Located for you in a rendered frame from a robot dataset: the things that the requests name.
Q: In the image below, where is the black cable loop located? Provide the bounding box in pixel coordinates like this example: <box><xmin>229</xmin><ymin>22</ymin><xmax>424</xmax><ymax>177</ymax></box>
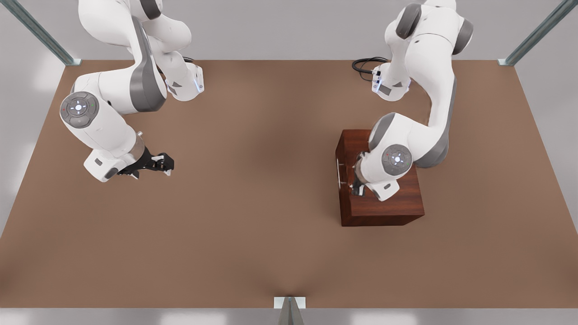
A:
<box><xmin>352</xmin><ymin>57</ymin><xmax>390</xmax><ymax>82</ymax></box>

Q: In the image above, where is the dark wooden drawer cabinet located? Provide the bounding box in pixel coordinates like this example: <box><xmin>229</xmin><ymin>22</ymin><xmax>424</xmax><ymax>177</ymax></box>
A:
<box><xmin>335</xmin><ymin>130</ymin><xmax>425</xmax><ymax>227</ymax></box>

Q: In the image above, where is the silver frame post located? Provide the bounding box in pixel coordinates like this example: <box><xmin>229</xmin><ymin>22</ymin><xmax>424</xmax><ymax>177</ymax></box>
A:
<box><xmin>274</xmin><ymin>297</ymin><xmax>306</xmax><ymax>325</ymax></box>
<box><xmin>498</xmin><ymin>0</ymin><xmax>578</xmax><ymax>67</ymax></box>
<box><xmin>0</xmin><ymin>0</ymin><xmax>82</xmax><ymax>67</ymax></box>

